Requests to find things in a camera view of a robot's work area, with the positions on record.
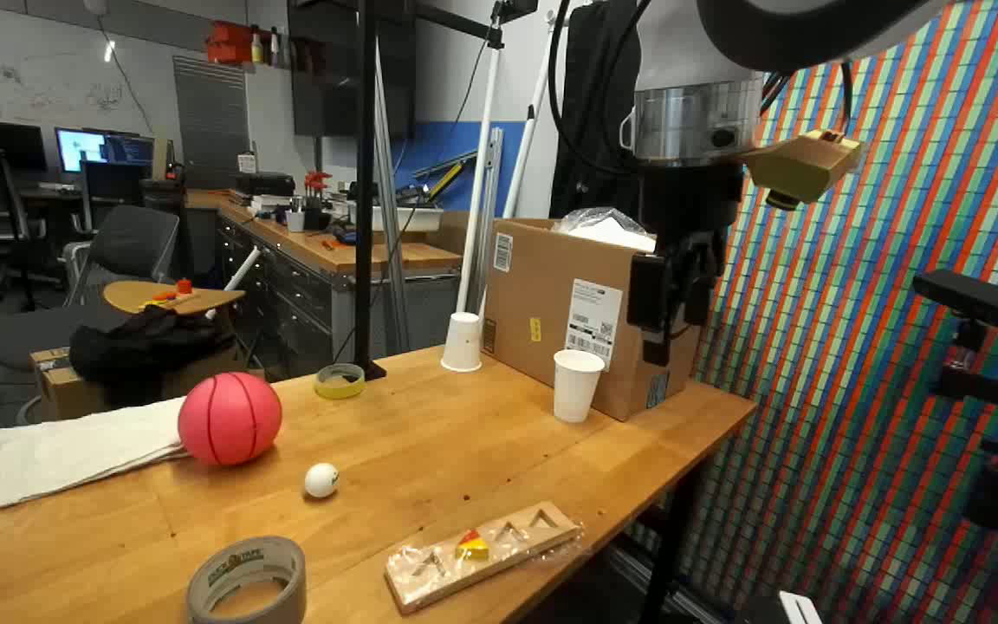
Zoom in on small brown cardboard box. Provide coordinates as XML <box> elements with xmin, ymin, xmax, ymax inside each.
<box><xmin>26</xmin><ymin>342</ymin><xmax>109</xmax><ymax>423</ymax></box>

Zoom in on wooden workbench with drawers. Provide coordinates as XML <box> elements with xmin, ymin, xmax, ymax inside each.
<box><xmin>184</xmin><ymin>187</ymin><xmax>463</xmax><ymax>373</ymax></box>

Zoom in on colourful striped backdrop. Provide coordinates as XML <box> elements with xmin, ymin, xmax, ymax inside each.
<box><xmin>624</xmin><ymin>0</ymin><xmax>998</xmax><ymax>624</ymax></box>

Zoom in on small white ball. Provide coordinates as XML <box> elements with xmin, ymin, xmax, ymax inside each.
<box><xmin>300</xmin><ymin>462</ymin><xmax>343</xmax><ymax>502</ymax></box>

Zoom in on black metal table frame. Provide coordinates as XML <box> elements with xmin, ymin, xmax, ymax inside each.
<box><xmin>632</xmin><ymin>462</ymin><xmax>710</xmax><ymax>624</ymax></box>

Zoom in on grey office chair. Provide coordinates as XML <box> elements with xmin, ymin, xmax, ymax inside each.
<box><xmin>60</xmin><ymin>201</ymin><xmax>184</xmax><ymax>309</ymax></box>

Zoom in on clear plastic bag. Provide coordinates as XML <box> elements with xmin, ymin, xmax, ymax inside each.
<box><xmin>552</xmin><ymin>203</ymin><xmax>660</xmax><ymax>257</ymax></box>

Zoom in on white pole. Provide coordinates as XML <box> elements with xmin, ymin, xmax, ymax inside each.
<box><xmin>449</xmin><ymin>46</ymin><xmax>505</xmax><ymax>322</ymax></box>

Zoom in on black camera on stand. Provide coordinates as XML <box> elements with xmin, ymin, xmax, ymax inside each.
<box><xmin>906</xmin><ymin>268</ymin><xmax>998</xmax><ymax>547</ymax></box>

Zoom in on round wooden side table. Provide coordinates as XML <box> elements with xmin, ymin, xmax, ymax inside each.
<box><xmin>101</xmin><ymin>272</ymin><xmax>249</xmax><ymax>322</ymax></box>

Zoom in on yellow red puzzle piece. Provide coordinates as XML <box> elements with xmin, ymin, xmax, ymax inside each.
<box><xmin>453</xmin><ymin>525</ymin><xmax>490</xmax><ymax>565</ymax></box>

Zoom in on grey masking tape roll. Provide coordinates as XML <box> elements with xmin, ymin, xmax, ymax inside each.
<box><xmin>184</xmin><ymin>534</ymin><xmax>308</xmax><ymax>624</ymax></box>

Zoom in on lit computer monitor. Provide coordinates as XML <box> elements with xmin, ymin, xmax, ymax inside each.
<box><xmin>50</xmin><ymin>126</ymin><xmax>157</xmax><ymax>175</ymax></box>

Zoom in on red container on shelf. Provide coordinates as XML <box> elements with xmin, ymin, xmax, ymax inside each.
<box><xmin>200</xmin><ymin>18</ymin><xmax>251</xmax><ymax>70</ymax></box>

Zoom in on black metal pole stand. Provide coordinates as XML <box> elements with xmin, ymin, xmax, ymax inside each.
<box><xmin>349</xmin><ymin>0</ymin><xmax>509</xmax><ymax>383</ymax></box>

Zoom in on white paper tag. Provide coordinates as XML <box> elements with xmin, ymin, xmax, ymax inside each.
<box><xmin>776</xmin><ymin>587</ymin><xmax>825</xmax><ymax>624</ymax></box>

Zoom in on yellowish wrist camera box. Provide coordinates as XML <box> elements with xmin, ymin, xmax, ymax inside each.
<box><xmin>743</xmin><ymin>127</ymin><xmax>867</xmax><ymax>212</ymax></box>

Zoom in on large cardboard shipping box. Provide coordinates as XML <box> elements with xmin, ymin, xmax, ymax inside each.
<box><xmin>482</xmin><ymin>215</ymin><xmax>710</xmax><ymax>423</ymax></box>

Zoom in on black hanging cloth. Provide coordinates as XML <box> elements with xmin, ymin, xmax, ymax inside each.
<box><xmin>547</xmin><ymin>0</ymin><xmax>649</xmax><ymax>220</ymax></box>

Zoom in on red mini basketball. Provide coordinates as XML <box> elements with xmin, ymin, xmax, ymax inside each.
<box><xmin>177</xmin><ymin>368</ymin><xmax>286</xmax><ymax>472</ymax></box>

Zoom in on white paper cup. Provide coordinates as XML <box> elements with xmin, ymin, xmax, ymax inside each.
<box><xmin>552</xmin><ymin>345</ymin><xmax>606</xmax><ymax>426</ymax></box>
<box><xmin>441</xmin><ymin>309</ymin><xmax>488</xmax><ymax>373</ymax></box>

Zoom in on white towel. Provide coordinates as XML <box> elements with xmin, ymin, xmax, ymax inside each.
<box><xmin>0</xmin><ymin>396</ymin><xmax>194</xmax><ymax>514</ymax></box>

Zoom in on black backpack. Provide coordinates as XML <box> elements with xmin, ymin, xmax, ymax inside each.
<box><xmin>64</xmin><ymin>300</ymin><xmax>243</xmax><ymax>402</ymax></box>

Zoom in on wooden shape puzzle board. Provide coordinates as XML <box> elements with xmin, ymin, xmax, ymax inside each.
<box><xmin>382</xmin><ymin>500</ymin><xmax>585</xmax><ymax>618</ymax></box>

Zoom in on yellow-green tape roll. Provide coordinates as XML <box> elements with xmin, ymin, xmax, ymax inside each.
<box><xmin>310</xmin><ymin>360</ymin><xmax>366</xmax><ymax>402</ymax></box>

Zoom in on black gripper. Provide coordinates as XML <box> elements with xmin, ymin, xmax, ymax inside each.
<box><xmin>626</xmin><ymin>155</ymin><xmax>749</xmax><ymax>368</ymax></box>

